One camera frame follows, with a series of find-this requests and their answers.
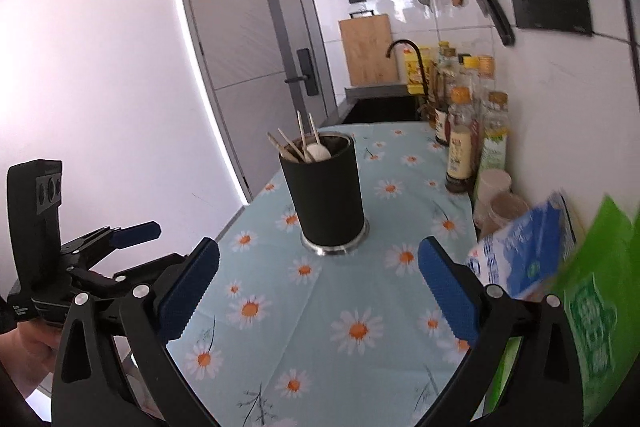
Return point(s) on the tall gold cap bottle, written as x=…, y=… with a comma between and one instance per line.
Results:
x=485, y=77

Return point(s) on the small orange cap bottle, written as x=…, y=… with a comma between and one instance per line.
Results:
x=460, y=162

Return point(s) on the grey door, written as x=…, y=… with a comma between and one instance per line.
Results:
x=245, y=49

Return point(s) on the green label oil bottle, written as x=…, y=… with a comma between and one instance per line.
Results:
x=494, y=133

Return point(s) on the brown chopstick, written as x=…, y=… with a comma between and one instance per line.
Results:
x=284, y=153

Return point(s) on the yellow cap bottle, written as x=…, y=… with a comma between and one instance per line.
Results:
x=469, y=65

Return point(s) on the black utensil holder cup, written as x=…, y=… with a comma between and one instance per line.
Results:
x=326, y=196

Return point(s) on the pale wooden chopstick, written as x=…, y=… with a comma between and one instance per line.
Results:
x=302, y=134

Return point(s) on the wooden cutting board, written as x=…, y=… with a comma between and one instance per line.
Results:
x=365, y=42

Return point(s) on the paper cup stack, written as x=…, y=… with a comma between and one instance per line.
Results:
x=504, y=208
x=489, y=184

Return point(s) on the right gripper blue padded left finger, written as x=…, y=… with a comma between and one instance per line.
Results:
x=181, y=287

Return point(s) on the person's left hand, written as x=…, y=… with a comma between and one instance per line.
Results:
x=28, y=354

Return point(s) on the thin wooden chopstick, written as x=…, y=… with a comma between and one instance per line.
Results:
x=315, y=129

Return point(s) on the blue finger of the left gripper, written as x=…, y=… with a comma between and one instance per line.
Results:
x=135, y=235

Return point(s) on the daisy print tablecloth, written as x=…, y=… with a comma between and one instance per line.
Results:
x=285, y=337

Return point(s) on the black faucet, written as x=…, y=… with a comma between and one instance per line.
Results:
x=422, y=103

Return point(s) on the dark soy sauce bottle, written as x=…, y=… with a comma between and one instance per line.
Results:
x=445, y=80

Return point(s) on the black sink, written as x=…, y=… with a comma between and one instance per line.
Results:
x=376, y=104

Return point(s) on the yellow oil jug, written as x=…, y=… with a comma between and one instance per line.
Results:
x=416, y=78

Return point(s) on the green plastic bag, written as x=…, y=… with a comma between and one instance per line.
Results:
x=599, y=289

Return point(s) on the black door handle lock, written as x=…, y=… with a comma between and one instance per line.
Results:
x=307, y=74

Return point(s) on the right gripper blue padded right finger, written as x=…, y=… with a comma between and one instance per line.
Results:
x=453, y=287

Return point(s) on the white ceramic spoon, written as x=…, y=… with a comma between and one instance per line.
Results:
x=318, y=152

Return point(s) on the white blue salt bag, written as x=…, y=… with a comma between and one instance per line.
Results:
x=525, y=256

